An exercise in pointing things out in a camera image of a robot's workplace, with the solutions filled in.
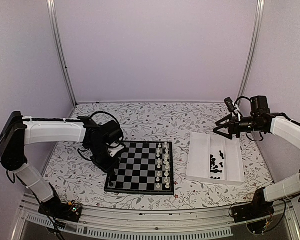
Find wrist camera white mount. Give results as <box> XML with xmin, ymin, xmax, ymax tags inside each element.
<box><xmin>108</xmin><ymin>145</ymin><xmax>125</xmax><ymax>158</ymax></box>
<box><xmin>224</xmin><ymin>97</ymin><xmax>243</xmax><ymax>122</ymax></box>

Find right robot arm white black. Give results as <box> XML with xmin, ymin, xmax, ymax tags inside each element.
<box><xmin>213</xmin><ymin>95</ymin><xmax>300</xmax><ymax>218</ymax></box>

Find floral patterned table mat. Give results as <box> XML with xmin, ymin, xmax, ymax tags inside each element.
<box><xmin>44</xmin><ymin>102</ymin><xmax>273</xmax><ymax>211</ymax></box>

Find black chess pieces pile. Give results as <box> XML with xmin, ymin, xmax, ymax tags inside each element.
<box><xmin>209</xmin><ymin>150</ymin><xmax>226</xmax><ymax>180</ymax></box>

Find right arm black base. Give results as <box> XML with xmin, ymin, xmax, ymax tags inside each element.
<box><xmin>228</xmin><ymin>201</ymin><xmax>275</xmax><ymax>235</ymax></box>

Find white plastic divided tray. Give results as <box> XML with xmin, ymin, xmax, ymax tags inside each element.
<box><xmin>185</xmin><ymin>132</ymin><xmax>245</xmax><ymax>186</ymax></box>

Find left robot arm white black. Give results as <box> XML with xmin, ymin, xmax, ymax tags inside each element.
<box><xmin>0</xmin><ymin>111</ymin><xmax>124</xmax><ymax>217</ymax></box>

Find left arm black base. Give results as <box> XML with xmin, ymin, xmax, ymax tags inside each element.
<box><xmin>38</xmin><ymin>199</ymin><xmax>83</xmax><ymax>223</ymax></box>

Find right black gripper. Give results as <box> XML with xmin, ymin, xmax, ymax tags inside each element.
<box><xmin>214</xmin><ymin>113</ymin><xmax>263</xmax><ymax>140</ymax></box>

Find front aluminium rail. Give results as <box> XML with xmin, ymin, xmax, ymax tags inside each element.
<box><xmin>12</xmin><ymin>195</ymin><xmax>300</xmax><ymax>240</ymax></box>

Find black and grey chessboard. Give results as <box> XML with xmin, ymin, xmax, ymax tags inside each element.
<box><xmin>104</xmin><ymin>141</ymin><xmax>175</xmax><ymax>196</ymax></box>

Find white chess pieces row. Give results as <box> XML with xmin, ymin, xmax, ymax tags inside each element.
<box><xmin>155</xmin><ymin>142</ymin><xmax>173</xmax><ymax>192</ymax></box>

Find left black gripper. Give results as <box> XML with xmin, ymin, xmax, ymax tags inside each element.
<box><xmin>87</xmin><ymin>142</ymin><xmax>120</xmax><ymax>175</ymax></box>

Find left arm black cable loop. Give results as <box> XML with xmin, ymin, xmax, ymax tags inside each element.
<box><xmin>88</xmin><ymin>111</ymin><xmax>121</xmax><ymax>126</ymax></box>

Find right aluminium frame post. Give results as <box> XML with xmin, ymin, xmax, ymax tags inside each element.
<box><xmin>237</xmin><ymin>0</ymin><xmax>265</xmax><ymax>98</ymax></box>

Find aluminium frame post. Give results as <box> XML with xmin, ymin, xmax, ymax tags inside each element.
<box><xmin>46</xmin><ymin>0</ymin><xmax>78</xmax><ymax>107</ymax></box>
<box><xmin>237</xmin><ymin>0</ymin><xmax>265</xmax><ymax>98</ymax></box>

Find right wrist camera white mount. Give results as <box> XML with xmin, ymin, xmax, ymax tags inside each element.
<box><xmin>224</xmin><ymin>97</ymin><xmax>243</xmax><ymax>122</ymax></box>

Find left aluminium frame post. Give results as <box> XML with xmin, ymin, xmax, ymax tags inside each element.
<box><xmin>46</xmin><ymin>0</ymin><xmax>78</xmax><ymax>107</ymax></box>

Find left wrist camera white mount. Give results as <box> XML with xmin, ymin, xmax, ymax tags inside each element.
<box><xmin>108</xmin><ymin>145</ymin><xmax>125</xmax><ymax>158</ymax></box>

